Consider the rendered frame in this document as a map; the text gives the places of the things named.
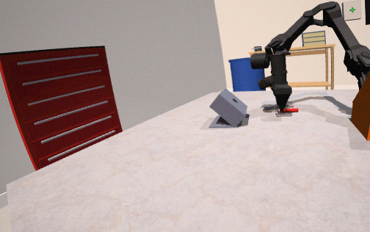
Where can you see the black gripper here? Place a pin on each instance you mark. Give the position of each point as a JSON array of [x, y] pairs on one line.
[[281, 90]]

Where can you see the grey square panel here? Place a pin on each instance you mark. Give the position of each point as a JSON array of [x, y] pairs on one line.
[[231, 111]]

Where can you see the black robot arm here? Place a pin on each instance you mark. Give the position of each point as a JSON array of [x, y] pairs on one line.
[[356, 58]]

